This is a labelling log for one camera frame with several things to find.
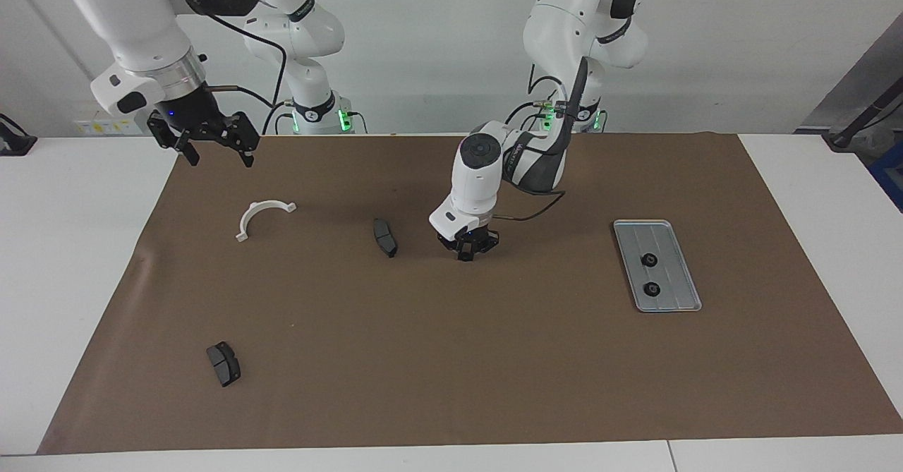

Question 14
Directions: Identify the silver ribbed metal tray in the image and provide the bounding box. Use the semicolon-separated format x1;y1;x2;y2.
612;219;703;313

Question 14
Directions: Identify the long grey brake pad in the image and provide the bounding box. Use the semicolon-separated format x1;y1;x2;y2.
372;218;399;259

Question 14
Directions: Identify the brown paper table mat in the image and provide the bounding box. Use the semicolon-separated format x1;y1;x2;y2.
37;132;903;456

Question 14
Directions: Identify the black clamp base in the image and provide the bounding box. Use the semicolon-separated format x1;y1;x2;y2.
0;114;37;157

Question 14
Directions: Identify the short grey brake pad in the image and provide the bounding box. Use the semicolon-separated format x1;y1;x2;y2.
206;341;242;388

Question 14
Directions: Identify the black stand pole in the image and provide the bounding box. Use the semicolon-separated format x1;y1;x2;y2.
827;95;903;152

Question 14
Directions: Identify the grey metal panel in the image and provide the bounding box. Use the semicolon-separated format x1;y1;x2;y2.
797;13;903;134

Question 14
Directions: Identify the blue box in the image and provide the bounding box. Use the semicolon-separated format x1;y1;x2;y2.
869;140;903;212

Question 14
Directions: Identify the white curved plastic bracket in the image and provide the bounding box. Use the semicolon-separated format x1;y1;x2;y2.
236;200;298;243

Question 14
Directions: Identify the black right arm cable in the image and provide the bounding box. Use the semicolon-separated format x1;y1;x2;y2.
161;0;290;135

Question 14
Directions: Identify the white wall socket box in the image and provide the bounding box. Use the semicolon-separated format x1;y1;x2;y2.
73;100;153;137

